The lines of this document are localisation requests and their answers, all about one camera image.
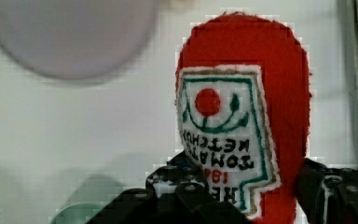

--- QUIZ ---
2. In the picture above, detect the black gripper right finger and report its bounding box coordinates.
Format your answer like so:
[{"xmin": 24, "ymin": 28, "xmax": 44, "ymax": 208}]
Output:
[{"xmin": 296, "ymin": 159, "xmax": 358, "ymax": 224}]

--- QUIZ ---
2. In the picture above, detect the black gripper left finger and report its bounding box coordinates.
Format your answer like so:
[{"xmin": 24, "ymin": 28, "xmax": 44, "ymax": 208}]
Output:
[{"xmin": 87, "ymin": 152, "xmax": 253, "ymax": 224}]

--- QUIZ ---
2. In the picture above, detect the red plush ketchup bottle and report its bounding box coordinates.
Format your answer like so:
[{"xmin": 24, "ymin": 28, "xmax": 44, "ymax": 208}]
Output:
[{"xmin": 175, "ymin": 12, "xmax": 310, "ymax": 224}]

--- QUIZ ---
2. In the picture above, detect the lavender round plate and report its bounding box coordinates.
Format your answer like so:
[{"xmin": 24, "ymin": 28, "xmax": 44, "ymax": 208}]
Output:
[{"xmin": 0, "ymin": 0, "xmax": 158, "ymax": 79}]

